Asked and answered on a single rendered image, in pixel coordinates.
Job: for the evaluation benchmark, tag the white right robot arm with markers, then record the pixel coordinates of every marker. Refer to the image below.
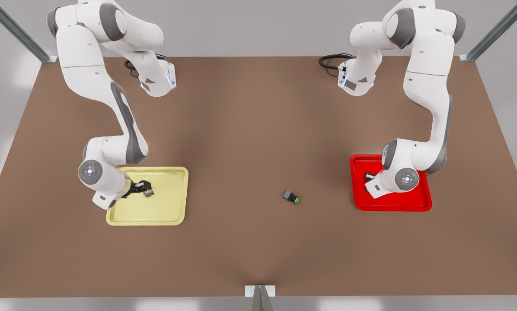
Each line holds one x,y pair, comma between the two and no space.
85,65

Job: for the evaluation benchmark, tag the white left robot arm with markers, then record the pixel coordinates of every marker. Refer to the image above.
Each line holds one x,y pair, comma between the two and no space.
427,73

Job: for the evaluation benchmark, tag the pale yellow tray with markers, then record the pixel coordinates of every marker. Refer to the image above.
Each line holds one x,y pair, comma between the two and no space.
154,203

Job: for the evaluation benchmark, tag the red tray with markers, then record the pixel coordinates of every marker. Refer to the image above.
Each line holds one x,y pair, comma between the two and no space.
397,202

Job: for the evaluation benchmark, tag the black switch with green button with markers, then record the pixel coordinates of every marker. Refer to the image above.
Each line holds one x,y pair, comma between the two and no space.
291,197

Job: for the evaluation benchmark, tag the silver frame post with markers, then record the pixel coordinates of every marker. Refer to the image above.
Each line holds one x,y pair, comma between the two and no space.
16,30
496,30
260,298

